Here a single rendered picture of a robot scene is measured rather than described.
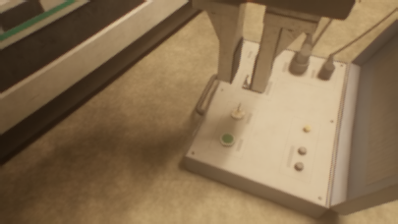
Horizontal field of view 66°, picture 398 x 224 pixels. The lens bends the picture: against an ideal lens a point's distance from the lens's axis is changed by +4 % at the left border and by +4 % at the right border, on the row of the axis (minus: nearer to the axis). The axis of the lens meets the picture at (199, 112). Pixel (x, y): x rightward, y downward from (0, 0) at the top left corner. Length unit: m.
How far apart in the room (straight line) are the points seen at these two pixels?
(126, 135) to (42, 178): 0.18
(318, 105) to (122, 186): 0.45
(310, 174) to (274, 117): 0.14
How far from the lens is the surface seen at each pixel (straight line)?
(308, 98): 0.70
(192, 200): 0.60
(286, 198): 0.59
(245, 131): 0.62
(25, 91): 0.63
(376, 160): 0.57
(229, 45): 0.48
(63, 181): 0.68
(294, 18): 0.42
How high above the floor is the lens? 0.57
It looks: 53 degrees down
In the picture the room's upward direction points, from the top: 1 degrees counter-clockwise
